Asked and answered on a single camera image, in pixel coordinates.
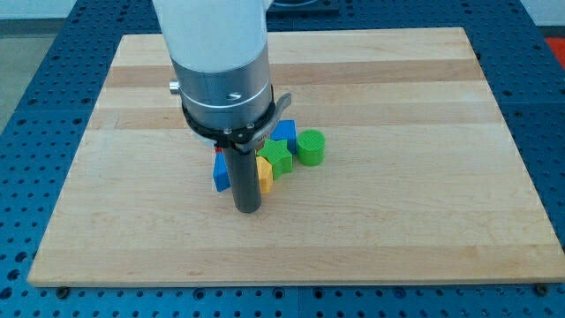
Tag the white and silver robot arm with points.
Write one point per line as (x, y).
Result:
(219, 52)

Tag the green star block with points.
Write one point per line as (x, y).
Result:
(278, 155)

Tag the yellow block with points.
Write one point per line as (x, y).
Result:
(265, 174)

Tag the blue cube block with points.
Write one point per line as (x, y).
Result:
(286, 130)

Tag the green cylinder block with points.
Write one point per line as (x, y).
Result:
(311, 147)

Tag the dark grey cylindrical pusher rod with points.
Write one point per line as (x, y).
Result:
(244, 180)

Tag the black clamp with grey lever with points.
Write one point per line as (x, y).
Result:
(243, 139)

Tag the blue triangular block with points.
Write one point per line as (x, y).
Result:
(220, 173)

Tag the light wooden board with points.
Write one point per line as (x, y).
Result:
(421, 182)

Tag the blue perforated metal table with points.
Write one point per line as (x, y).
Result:
(43, 134)

